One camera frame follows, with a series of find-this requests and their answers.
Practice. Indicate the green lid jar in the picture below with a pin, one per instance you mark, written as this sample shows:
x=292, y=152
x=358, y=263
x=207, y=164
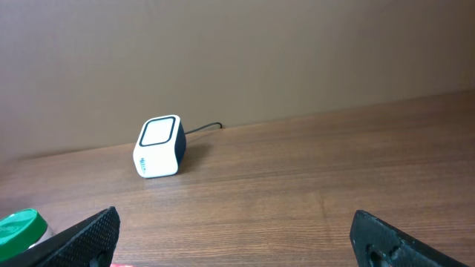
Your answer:
x=23, y=230

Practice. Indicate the white barcode scanner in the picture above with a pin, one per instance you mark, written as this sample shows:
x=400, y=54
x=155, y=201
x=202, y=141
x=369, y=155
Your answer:
x=160, y=147

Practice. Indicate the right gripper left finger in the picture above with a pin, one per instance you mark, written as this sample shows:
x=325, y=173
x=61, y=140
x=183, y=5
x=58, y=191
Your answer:
x=89, y=243

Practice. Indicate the red Kleenex tissue pack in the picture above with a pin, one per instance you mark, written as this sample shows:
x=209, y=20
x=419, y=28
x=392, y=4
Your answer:
x=121, y=265

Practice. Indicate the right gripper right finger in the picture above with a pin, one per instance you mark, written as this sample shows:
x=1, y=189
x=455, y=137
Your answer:
x=376, y=244

